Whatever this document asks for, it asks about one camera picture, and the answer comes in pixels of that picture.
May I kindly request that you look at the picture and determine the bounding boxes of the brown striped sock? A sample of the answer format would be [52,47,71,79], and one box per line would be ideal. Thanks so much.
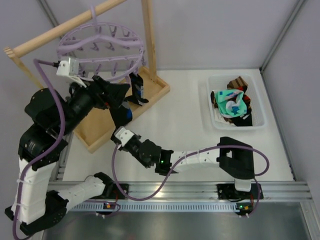
[227,76,248,92]

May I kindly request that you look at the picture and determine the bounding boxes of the white plastic basket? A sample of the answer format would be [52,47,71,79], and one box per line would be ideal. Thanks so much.
[198,72,267,131]

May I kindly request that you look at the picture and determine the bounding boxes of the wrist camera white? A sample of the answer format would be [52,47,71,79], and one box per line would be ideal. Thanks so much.
[56,56,87,88]
[110,126,135,147]

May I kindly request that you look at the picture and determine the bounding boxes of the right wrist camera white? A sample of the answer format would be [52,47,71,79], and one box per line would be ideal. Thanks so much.
[110,126,135,147]

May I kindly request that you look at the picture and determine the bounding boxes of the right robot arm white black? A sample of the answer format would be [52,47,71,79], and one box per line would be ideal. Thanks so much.
[112,128,255,193]

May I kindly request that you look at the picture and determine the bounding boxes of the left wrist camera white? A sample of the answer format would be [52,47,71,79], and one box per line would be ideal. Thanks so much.
[56,56,87,88]

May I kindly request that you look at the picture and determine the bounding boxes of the black sport sock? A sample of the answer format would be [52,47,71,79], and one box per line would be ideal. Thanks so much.
[109,101,133,130]
[125,73,149,106]

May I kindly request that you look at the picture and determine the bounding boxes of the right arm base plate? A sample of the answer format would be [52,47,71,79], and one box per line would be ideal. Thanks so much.
[217,183,264,202]

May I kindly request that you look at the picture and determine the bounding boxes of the white slotted cable duct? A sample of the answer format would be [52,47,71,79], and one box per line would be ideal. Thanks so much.
[67,202,253,213]

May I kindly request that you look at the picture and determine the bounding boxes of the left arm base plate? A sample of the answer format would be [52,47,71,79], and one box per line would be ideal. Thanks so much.
[109,183,130,200]

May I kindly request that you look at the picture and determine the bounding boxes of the aluminium mounting rail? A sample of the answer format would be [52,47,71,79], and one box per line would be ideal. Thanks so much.
[128,181,313,202]

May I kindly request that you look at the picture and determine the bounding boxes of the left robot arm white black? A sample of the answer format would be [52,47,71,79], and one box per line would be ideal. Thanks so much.
[5,75,130,238]

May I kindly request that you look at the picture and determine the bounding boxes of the mint green sock in basket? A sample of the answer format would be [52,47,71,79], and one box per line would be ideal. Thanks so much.
[214,89,234,104]

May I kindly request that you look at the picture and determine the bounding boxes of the wooden hanging rack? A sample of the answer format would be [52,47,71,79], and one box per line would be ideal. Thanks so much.
[4,0,170,153]

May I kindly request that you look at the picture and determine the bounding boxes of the mint green sock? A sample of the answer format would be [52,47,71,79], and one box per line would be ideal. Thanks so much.
[216,89,247,118]
[214,89,234,104]

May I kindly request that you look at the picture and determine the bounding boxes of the black white striped sock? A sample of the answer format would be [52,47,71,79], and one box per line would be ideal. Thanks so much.
[231,114,253,127]

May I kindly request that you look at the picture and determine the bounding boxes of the purple round clip hanger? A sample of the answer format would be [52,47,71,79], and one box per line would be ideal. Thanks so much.
[56,6,146,82]

